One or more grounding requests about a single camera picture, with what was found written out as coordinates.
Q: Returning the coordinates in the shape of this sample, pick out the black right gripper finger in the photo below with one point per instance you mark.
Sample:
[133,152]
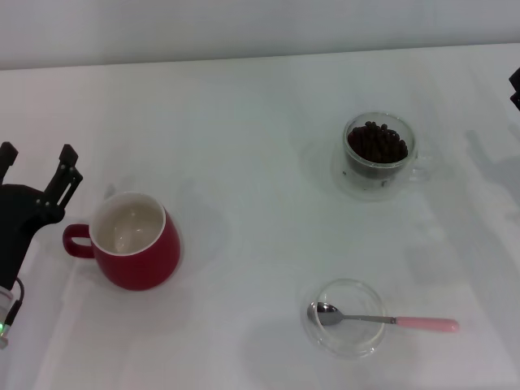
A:
[517,79]
[517,101]

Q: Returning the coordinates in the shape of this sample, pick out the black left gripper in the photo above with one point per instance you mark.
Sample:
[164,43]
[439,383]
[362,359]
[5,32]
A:
[16,227]

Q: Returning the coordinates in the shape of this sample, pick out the red ceramic mug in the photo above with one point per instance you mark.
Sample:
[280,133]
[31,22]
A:
[138,264]

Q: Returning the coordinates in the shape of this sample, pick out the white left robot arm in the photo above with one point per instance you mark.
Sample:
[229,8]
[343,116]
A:
[3,302]

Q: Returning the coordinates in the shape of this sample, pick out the pile of coffee beans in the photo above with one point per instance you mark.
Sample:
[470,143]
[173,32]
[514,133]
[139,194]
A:
[378,144]

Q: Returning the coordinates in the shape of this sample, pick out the clear double-walled glass cup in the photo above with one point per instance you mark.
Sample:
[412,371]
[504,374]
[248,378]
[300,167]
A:
[380,189]

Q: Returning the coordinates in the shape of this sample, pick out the clear round glass dish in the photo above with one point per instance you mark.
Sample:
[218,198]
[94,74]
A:
[357,339]

